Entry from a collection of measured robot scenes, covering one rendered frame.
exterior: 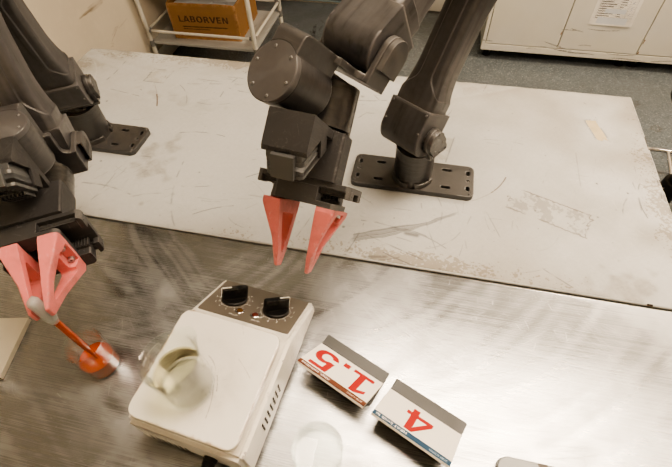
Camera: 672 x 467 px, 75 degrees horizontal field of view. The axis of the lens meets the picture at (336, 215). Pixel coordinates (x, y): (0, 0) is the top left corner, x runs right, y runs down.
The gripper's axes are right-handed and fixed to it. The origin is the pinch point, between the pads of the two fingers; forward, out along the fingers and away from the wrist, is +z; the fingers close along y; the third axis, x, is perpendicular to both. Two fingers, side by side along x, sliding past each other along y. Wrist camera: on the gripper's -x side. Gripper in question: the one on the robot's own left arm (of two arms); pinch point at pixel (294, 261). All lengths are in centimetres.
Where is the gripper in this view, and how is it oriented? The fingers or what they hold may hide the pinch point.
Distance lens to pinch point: 48.3
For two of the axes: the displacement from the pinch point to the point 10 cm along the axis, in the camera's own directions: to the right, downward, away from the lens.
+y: 9.5, 2.3, -2.2
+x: 2.2, 0.2, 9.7
